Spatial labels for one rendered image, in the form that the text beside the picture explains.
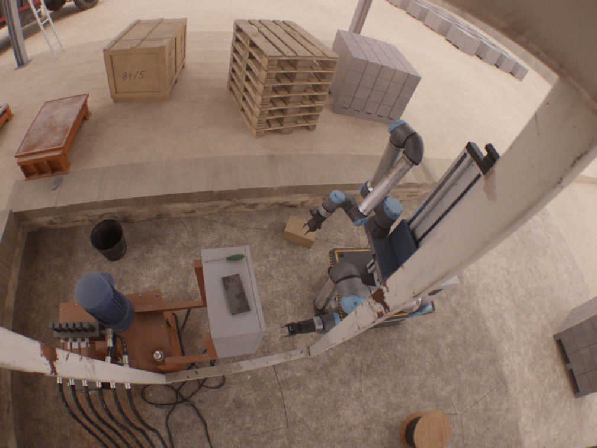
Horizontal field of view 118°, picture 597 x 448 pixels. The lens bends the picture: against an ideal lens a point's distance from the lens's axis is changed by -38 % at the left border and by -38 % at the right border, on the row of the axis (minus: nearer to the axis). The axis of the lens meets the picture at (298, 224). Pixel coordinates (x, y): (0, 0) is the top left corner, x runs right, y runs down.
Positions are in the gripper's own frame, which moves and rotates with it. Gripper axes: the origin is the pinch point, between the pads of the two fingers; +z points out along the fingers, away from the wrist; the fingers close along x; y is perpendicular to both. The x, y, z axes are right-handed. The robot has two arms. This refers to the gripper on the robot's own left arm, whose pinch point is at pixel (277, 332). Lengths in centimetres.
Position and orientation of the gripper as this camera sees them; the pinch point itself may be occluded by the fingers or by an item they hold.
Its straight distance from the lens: 166.2
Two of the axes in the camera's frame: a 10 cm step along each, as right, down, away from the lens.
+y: 2.2, -5.6, -8.0
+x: 2.4, 8.3, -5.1
